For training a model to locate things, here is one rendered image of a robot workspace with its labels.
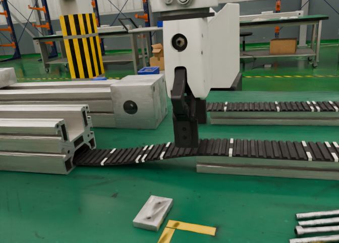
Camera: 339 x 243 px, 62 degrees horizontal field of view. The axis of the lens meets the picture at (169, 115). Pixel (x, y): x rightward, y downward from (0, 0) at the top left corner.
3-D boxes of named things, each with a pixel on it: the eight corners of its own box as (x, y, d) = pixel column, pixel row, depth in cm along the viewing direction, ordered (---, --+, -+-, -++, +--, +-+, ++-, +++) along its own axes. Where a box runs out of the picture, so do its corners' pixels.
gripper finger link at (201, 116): (204, 83, 43) (206, 124, 45) (207, 78, 46) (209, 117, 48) (183, 84, 44) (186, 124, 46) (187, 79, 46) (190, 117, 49)
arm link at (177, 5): (213, -18, 30) (214, 12, 31) (220, -13, 38) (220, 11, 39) (138, -10, 32) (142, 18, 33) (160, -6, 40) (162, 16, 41)
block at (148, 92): (170, 109, 70) (166, 71, 67) (156, 129, 59) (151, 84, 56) (135, 109, 73) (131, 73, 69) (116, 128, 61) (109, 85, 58)
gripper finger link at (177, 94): (178, 74, 30) (183, 119, 33) (190, 53, 37) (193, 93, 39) (167, 74, 31) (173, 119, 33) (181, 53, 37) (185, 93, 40)
